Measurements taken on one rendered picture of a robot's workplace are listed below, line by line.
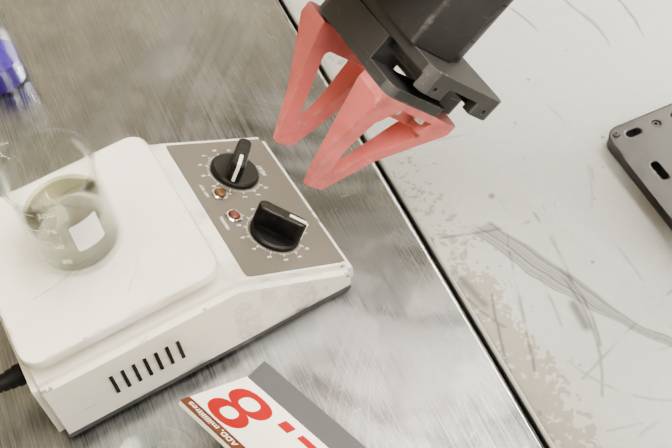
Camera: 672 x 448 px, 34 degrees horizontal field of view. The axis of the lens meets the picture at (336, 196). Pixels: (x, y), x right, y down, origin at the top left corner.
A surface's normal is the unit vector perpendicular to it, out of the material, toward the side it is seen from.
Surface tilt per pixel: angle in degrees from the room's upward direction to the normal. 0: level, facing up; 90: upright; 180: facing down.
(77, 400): 90
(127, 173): 0
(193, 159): 30
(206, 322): 90
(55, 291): 0
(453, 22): 91
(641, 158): 0
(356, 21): 39
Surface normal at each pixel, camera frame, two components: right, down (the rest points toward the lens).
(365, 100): -0.80, 0.09
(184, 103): -0.09, -0.59
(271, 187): 0.36, -0.73
